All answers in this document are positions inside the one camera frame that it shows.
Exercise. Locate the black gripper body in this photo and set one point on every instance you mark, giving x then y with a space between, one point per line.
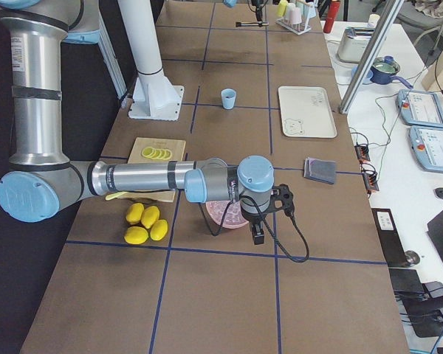
258 14
254 220

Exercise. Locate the stainless steel muddler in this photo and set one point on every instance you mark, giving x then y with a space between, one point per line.
252 24

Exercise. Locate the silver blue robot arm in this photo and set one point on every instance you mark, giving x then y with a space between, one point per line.
232 4
43 180

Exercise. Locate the pile of ice cubes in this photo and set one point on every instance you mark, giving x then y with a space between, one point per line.
229 214

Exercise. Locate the yellow-green plastic cup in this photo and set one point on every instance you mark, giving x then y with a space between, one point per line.
281 8

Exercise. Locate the pink plastic cup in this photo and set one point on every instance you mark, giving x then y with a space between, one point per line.
295 16

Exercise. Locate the light blue rack cup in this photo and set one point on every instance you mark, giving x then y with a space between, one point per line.
308 8

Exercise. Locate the light blue plastic cup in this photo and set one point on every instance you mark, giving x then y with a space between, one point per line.
228 103

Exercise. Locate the pink bowl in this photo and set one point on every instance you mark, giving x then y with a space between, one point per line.
229 217

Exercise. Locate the red bottle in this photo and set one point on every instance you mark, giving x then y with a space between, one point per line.
333 9

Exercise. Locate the purple folded cloth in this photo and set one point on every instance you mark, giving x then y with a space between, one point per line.
306 173

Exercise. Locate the grey folded cloth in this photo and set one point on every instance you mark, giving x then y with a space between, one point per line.
322 170

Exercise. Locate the silver toaster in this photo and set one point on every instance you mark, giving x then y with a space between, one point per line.
353 43

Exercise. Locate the whole lemon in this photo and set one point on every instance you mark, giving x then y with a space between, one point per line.
150 216
136 235
159 230
134 213

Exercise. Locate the bamboo cutting board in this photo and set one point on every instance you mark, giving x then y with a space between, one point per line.
178 149

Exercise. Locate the cream bear serving tray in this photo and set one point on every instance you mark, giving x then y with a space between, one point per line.
306 113

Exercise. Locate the lower orange power strip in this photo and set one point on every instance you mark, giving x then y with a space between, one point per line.
370 180

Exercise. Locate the orange power strip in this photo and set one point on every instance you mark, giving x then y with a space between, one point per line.
370 180
362 152

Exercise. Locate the lemon slice front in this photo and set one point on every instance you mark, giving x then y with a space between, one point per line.
147 152

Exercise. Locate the upper orange power strip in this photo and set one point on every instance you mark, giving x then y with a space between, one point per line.
362 152

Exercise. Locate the black box with label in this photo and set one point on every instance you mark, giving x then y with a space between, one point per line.
392 249

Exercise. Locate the blue pot with lid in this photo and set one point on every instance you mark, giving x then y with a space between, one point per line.
385 70

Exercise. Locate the yellow-green plastic knife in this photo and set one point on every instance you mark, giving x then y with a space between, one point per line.
114 195

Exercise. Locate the upper teach pendant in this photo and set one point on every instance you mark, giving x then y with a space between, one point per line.
420 108

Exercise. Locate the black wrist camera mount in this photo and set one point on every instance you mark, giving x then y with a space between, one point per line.
282 200

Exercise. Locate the white wire cup rack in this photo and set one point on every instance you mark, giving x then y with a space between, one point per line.
299 29

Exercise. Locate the aluminium frame post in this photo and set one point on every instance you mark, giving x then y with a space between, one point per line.
385 22

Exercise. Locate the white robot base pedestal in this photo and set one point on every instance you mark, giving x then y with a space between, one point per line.
154 95

